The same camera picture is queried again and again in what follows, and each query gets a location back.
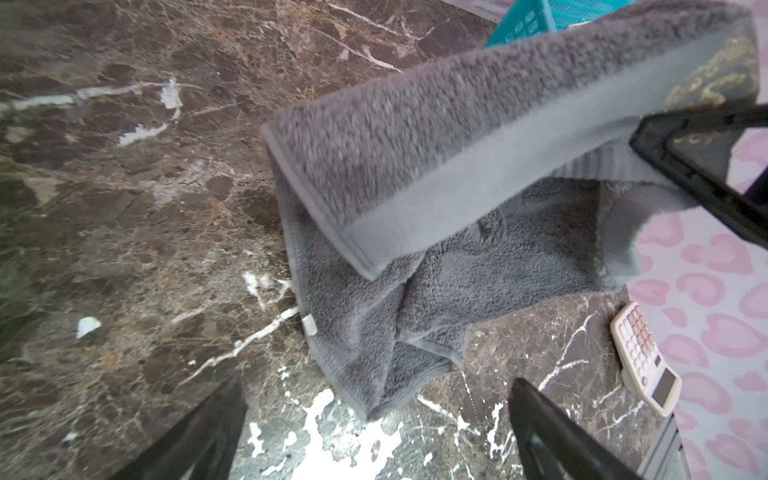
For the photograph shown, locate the pink calculator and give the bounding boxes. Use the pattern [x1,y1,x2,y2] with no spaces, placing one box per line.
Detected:
[610,301,682,417]

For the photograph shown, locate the teal plastic basket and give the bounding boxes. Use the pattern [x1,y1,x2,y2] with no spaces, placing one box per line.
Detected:
[485,0,631,47]

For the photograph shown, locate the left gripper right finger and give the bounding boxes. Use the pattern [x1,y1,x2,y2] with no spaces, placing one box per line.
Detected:
[509,377,640,480]

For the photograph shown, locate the grey towel gold emblem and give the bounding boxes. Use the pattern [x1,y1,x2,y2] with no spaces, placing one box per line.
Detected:
[261,1,760,422]

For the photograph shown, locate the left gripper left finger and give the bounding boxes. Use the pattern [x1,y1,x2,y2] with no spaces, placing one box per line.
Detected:
[110,378,248,480]

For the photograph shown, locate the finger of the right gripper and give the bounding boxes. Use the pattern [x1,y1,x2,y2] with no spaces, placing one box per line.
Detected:
[629,103,767,249]

